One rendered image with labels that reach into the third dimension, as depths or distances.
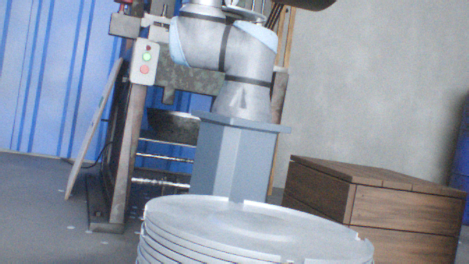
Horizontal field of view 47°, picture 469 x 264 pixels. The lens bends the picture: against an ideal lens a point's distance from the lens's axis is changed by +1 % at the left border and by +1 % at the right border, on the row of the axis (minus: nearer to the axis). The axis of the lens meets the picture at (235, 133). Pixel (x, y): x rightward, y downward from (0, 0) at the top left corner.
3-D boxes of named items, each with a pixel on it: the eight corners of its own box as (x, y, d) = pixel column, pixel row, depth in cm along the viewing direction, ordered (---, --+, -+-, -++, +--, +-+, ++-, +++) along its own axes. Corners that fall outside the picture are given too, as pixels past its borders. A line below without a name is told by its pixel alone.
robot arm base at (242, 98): (283, 126, 132) (290, 86, 131) (233, 117, 123) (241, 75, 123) (247, 118, 144) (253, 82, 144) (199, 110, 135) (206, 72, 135)
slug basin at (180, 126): (238, 151, 199) (242, 125, 198) (147, 138, 189) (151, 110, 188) (215, 141, 231) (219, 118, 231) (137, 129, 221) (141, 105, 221)
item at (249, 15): (178, -3, 167) (178, -6, 167) (185, 10, 195) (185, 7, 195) (269, 15, 168) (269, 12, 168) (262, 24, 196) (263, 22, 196)
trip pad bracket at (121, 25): (132, 74, 176) (142, 15, 175) (102, 68, 173) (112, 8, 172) (131, 74, 182) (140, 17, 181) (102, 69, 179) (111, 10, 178)
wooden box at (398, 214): (445, 311, 155) (469, 192, 153) (328, 304, 142) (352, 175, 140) (368, 264, 192) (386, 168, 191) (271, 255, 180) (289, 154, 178)
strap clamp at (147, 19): (181, 35, 203) (186, 8, 202) (137, 25, 198) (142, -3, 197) (179, 35, 208) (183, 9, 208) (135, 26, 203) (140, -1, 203)
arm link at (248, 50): (271, 82, 127) (281, 24, 126) (216, 72, 128) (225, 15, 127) (271, 84, 139) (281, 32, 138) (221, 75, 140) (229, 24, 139)
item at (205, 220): (322, 215, 86) (323, 210, 86) (419, 280, 57) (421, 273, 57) (141, 191, 80) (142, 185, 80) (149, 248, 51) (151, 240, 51)
